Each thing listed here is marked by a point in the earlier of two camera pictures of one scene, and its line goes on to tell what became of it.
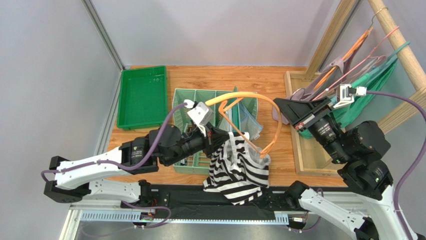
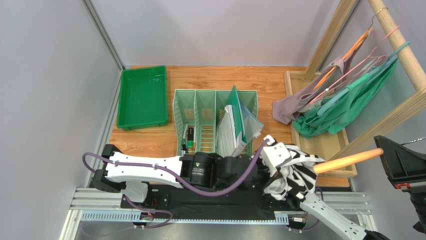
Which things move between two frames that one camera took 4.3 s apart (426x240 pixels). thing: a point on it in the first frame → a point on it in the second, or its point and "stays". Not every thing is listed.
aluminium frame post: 97,24 stays
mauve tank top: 326,81 stays
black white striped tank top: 238,171 → 296,177
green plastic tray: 142,97 stays
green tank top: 367,90 stays
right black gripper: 307,119 → 300,192
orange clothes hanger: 222,108 → 319,167
